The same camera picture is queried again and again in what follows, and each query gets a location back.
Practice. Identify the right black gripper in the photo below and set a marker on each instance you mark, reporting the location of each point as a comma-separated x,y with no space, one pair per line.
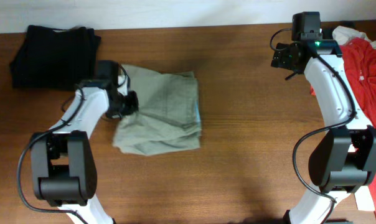
281,57

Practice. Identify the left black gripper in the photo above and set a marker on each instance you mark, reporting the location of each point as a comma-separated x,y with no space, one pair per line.
133,106

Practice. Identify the khaki beige trousers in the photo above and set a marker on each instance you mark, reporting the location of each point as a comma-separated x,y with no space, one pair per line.
168,118

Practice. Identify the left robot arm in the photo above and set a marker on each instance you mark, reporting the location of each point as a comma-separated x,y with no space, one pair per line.
63,168

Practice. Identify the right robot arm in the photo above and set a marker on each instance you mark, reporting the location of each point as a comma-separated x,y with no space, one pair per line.
344,162

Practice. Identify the small black cloth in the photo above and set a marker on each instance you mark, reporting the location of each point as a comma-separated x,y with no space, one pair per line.
328,30

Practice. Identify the white garment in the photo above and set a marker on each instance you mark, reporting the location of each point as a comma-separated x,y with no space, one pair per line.
344,35

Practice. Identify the red t-shirt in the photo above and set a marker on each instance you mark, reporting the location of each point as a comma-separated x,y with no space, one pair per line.
360,68

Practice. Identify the folded black garment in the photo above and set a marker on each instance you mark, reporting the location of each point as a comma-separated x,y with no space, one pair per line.
55,58

